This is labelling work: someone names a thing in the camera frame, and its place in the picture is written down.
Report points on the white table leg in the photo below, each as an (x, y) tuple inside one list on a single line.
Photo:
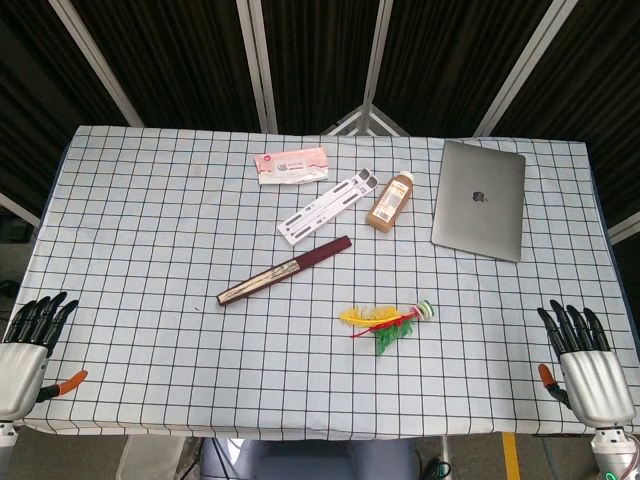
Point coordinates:
[(150, 457)]

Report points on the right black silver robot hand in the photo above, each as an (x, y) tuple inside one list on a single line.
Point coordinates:
[(595, 385)]

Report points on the pink white plastic package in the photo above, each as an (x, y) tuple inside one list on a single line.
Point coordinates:
[(292, 165)]

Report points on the white triangular partition foot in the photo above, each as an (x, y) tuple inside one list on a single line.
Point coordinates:
[(367, 120)]

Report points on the dark red folded fan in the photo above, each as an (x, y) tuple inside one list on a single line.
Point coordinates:
[(285, 272)]

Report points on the white partition frame post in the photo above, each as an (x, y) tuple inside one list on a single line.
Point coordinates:
[(376, 50), (97, 60), (257, 65), (525, 65)]

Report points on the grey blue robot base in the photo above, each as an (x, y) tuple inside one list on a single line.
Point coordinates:
[(310, 460)]

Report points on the colourful feather shuttlecock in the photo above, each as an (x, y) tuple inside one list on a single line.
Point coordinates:
[(387, 325)]

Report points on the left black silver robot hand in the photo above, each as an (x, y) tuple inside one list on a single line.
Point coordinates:
[(20, 367)]

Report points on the brown liquid plastic bottle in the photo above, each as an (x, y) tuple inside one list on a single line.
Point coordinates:
[(389, 205)]

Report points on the white folding laptop stand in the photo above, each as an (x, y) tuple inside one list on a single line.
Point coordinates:
[(325, 207)]

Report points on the white black checked tablecloth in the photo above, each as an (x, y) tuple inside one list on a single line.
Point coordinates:
[(200, 350)]

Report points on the grey closed laptop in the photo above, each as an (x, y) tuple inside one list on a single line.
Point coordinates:
[(480, 200)]

